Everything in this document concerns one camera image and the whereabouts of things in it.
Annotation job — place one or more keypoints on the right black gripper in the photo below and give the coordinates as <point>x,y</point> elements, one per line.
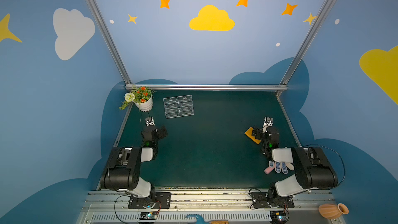
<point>257,132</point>

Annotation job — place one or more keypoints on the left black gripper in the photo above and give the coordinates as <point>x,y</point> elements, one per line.
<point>160,132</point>

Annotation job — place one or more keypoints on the yellow leather card holder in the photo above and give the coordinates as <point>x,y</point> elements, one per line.
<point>255,134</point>

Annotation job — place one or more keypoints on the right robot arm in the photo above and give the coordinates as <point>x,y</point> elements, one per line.
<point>312,169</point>

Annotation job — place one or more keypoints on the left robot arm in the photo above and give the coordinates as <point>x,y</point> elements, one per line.
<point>123,168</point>

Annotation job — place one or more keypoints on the potted flower plant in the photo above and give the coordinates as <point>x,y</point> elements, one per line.
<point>141,97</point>

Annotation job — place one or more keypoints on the clear plastic organizer tray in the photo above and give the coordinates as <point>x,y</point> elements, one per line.
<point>178,106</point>

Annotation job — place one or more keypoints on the right controller board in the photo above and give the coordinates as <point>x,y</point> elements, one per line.
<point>278,217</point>

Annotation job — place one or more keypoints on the controller board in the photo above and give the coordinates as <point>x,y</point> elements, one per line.
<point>152,216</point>
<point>278,217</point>

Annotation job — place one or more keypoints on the left controller board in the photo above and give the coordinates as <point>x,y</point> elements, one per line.
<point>152,216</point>

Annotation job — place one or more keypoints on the terracotta clay vase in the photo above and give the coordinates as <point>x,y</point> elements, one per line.
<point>333,211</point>

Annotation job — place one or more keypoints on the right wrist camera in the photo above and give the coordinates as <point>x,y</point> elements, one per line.
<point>268,122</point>

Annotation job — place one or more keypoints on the aluminium frame rear bar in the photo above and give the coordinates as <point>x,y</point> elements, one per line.
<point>210,87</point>

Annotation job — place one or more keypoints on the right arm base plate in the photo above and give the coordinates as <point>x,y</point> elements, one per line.
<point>262,200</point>

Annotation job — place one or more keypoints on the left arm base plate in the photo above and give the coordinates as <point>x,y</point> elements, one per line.
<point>154,201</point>

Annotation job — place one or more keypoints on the aluminium front rail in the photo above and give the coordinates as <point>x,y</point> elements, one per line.
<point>232,204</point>

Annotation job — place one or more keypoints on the teal handled tool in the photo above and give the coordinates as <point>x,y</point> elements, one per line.
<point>200,220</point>

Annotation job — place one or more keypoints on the aluminium frame left post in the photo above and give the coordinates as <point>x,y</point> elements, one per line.
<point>99,20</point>

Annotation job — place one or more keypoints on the aluminium frame post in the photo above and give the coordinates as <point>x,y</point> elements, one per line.
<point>99,20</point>
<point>310,36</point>

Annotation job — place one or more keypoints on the aluminium frame right post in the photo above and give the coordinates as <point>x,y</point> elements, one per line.
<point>310,36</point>

